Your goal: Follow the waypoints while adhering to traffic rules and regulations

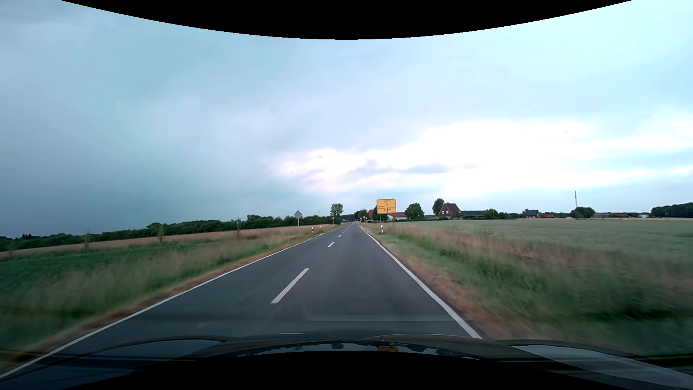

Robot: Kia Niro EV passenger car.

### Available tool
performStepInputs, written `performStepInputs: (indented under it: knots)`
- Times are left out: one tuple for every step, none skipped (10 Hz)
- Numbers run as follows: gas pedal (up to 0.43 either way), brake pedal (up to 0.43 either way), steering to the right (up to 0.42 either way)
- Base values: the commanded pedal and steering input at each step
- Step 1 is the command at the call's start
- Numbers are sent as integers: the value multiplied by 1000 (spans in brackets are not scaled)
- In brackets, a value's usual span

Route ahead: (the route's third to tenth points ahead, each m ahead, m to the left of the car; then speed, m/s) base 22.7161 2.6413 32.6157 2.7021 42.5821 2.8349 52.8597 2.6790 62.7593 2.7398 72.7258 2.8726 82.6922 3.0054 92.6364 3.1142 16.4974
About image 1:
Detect yellow direction road sign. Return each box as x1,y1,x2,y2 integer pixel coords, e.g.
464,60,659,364
376,198,397,225

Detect grey asphalt road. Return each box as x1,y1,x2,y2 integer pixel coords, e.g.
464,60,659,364
0,222,484,380

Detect road markings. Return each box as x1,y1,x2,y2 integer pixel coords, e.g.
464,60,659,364
0,222,483,380

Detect car's own bonnet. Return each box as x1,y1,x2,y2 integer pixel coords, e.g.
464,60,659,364
0,333,693,390

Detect wood of dark trees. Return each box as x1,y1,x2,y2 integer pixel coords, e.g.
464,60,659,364
0,214,335,252

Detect grass verge with field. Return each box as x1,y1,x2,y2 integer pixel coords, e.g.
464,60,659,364
359,218,693,357
0,224,341,372

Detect dark green wood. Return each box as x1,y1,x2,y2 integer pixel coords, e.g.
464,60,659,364
650,203,693,218

